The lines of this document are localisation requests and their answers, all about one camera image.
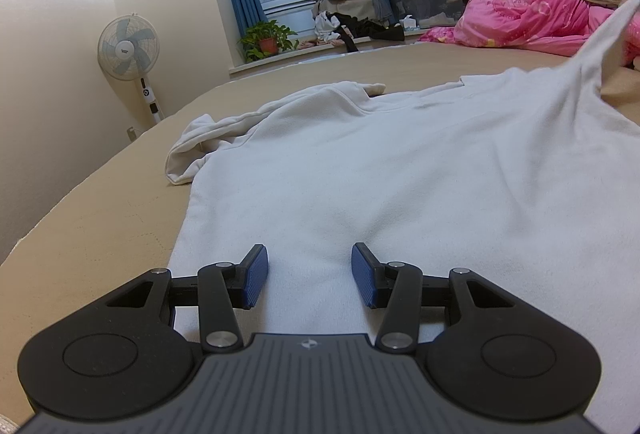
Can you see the pink quilt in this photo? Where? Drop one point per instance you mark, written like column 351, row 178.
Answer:
column 520, row 13

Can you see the white standing fan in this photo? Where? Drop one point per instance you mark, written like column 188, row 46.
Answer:
column 128, row 46

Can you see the potted green plant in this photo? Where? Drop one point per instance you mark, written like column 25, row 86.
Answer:
column 268, row 41

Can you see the white shirt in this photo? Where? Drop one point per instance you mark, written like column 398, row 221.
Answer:
column 400, row 174

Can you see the black garment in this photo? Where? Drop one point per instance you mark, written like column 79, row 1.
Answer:
column 370, row 31

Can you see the wall socket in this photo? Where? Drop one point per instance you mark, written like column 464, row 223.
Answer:
column 131, row 134

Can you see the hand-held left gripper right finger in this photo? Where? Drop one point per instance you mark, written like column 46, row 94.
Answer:
column 365, row 276

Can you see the tissue box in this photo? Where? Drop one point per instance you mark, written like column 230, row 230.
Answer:
column 408, row 24

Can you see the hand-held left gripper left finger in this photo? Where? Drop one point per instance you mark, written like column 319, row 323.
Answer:
column 255, row 276

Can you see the tan bed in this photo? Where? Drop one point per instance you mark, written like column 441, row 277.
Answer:
column 100, row 224

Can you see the white crumpled cloth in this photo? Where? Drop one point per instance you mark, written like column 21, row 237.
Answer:
column 325, row 26

